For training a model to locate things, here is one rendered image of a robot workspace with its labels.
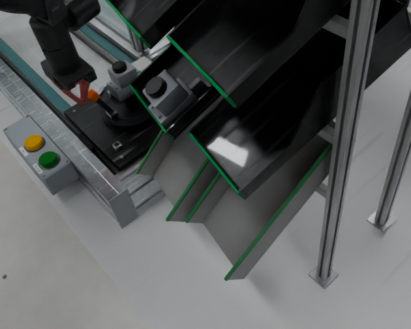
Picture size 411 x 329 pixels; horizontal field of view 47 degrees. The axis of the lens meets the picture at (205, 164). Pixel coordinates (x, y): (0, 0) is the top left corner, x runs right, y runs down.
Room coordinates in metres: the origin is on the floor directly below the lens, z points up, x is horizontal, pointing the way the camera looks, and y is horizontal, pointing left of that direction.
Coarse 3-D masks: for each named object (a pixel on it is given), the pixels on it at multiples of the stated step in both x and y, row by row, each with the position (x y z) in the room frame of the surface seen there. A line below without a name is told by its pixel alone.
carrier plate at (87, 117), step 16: (64, 112) 0.83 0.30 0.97; (80, 112) 0.82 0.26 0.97; (96, 112) 0.81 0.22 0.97; (80, 128) 0.77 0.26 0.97; (96, 128) 0.76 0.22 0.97; (160, 128) 0.72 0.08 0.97; (96, 144) 0.71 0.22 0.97; (128, 144) 0.69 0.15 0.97; (144, 144) 0.68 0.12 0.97; (112, 160) 0.66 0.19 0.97; (128, 160) 0.65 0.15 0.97
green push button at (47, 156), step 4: (48, 152) 0.71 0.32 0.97; (52, 152) 0.71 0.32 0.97; (40, 156) 0.71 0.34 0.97; (44, 156) 0.70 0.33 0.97; (48, 156) 0.70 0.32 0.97; (52, 156) 0.70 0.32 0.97; (56, 156) 0.70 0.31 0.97; (40, 160) 0.69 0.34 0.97; (44, 160) 0.69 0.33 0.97; (48, 160) 0.69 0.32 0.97; (52, 160) 0.69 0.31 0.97; (56, 160) 0.69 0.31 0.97; (40, 164) 0.68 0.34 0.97; (44, 164) 0.68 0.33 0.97; (48, 164) 0.68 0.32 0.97; (52, 164) 0.68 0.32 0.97
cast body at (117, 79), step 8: (120, 64) 0.80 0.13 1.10; (128, 64) 0.81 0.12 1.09; (112, 72) 0.79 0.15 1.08; (120, 72) 0.78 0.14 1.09; (128, 72) 0.78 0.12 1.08; (136, 72) 0.79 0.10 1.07; (112, 80) 0.80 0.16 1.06; (120, 80) 0.77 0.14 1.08; (128, 80) 0.78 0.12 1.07; (112, 88) 0.78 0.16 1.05; (120, 88) 0.77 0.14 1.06; (128, 88) 0.78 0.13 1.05; (120, 96) 0.77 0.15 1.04; (128, 96) 0.77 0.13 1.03
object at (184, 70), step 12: (168, 48) 0.61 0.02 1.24; (156, 60) 0.60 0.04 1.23; (168, 60) 0.61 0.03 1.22; (180, 60) 0.60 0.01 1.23; (144, 72) 0.60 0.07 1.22; (156, 72) 0.60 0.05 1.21; (180, 72) 0.58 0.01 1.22; (192, 72) 0.57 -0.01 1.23; (132, 84) 0.59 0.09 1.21; (144, 84) 0.59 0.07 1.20; (144, 96) 0.57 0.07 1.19; (204, 96) 0.49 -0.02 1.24; (216, 96) 0.50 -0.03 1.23; (192, 108) 0.49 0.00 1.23; (204, 108) 0.49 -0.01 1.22; (156, 120) 0.50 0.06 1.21; (180, 120) 0.48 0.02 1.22; (192, 120) 0.48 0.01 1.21; (168, 132) 0.47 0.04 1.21; (180, 132) 0.48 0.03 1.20
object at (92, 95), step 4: (100, 88) 0.77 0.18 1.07; (88, 92) 0.76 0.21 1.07; (92, 92) 0.76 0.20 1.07; (96, 92) 0.75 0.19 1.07; (100, 92) 0.76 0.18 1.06; (88, 96) 0.75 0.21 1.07; (92, 96) 0.75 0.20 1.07; (96, 96) 0.75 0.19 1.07; (100, 96) 0.76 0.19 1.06; (92, 100) 0.75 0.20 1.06; (96, 100) 0.75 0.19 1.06; (100, 100) 0.76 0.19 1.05; (100, 104) 0.76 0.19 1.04; (104, 104) 0.76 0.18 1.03; (104, 108) 0.76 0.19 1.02; (108, 108) 0.76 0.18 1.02; (108, 112) 0.76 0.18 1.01; (112, 112) 0.76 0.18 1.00
